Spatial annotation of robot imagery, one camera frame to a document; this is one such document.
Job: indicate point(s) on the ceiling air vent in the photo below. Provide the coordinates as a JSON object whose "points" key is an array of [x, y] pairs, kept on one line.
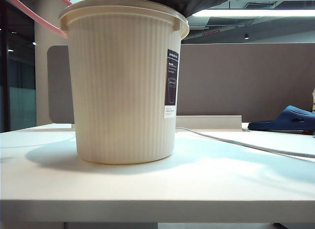
{"points": [[258, 5]]}

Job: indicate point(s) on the black ceiling spotlight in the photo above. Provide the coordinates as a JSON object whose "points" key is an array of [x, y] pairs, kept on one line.
{"points": [[246, 37]]}

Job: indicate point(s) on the blue rubber slipper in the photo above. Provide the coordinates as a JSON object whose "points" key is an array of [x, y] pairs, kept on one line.
{"points": [[290, 120]]}

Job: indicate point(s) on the grey rounded partition panel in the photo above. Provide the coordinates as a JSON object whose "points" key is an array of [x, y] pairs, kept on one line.
{"points": [[57, 86]]}

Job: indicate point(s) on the black garbage bag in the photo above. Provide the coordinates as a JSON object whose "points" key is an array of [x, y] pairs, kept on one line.
{"points": [[184, 2]]}

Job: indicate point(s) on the long ceiling light strip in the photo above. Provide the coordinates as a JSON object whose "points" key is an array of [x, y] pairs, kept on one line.
{"points": [[258, 13]]}

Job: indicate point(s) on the brown desk partition panel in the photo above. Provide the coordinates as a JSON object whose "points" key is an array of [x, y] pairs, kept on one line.
{"points": [[233, 78]]}

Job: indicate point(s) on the cream ribbed plastic trash can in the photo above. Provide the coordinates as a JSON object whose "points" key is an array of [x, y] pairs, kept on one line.
{"points": [[118, 91]]}

